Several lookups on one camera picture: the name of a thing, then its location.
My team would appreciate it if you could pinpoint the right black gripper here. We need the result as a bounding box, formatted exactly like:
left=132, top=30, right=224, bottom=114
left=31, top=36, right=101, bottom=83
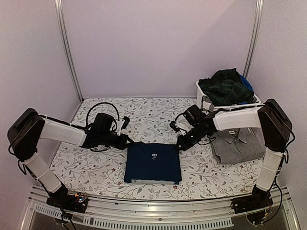
left=176, top=124, right=208, bottom=150

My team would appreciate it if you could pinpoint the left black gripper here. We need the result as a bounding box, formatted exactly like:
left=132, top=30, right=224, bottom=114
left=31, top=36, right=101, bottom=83
left=99, top=132, right=134, bottom=150

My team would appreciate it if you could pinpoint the grey button shirt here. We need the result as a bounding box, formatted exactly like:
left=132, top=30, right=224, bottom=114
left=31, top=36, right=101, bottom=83
left=211, top=128, right=265, bottom=164

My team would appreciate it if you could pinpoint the light blue garment in basket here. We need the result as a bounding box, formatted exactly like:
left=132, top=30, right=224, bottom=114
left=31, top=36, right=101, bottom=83
left=239, top=75, right=253, bottom=91

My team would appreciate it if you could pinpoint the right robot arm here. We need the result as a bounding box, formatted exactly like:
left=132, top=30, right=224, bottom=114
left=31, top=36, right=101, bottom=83
left=170, top=99, right=295, bottom=209

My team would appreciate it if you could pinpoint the dark green plaid garment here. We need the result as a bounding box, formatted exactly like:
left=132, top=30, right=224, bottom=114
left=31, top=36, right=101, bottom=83
left=198, top=68, right=254, bottom=106

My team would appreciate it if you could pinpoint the white laundry basket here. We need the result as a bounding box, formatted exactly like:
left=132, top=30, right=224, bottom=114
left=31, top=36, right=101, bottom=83
left=195, top=81, right=261, bottom=112

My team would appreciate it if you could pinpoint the left aluminium corner post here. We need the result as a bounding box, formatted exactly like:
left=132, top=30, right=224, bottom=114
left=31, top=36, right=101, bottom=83
left=54, top=0, right=84, bottom=103

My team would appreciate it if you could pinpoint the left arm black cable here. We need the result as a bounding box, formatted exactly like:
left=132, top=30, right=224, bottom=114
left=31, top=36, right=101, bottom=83
left=86, top=102, right=120, bottom=130

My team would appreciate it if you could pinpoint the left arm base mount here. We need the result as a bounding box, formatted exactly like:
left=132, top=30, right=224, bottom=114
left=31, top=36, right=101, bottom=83
left=47, top=187, right=88, bottom=214

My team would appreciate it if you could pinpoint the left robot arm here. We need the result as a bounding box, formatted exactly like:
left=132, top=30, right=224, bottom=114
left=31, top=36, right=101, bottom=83
left=7, top=108, right=134, bottom=208

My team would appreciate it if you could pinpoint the black white checkered garment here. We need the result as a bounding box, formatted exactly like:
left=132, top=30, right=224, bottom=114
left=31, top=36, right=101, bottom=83
left=201, top=95, right=214, bottom=112

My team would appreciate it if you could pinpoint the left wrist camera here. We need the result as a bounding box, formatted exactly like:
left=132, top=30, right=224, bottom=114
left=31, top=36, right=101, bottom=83
left=117, top=116, right=130, bottom=136

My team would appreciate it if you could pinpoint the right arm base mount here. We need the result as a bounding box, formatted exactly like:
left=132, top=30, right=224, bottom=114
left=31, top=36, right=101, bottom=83
left=230, top=186, right=273, bottom=214

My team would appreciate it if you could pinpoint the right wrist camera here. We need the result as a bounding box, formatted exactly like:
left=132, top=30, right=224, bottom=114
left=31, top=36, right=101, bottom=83
left=169, top=121, right=187, bottom=135

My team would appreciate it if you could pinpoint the floral tablecloth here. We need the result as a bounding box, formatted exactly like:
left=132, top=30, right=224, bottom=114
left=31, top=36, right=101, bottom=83
left=51, top=98, right=265, bottom=200

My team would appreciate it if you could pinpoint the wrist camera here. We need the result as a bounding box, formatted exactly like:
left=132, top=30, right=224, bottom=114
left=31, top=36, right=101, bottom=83
left=169, top=121, right=187, bottom=135
left=117, top=116, right=130, bottom=136

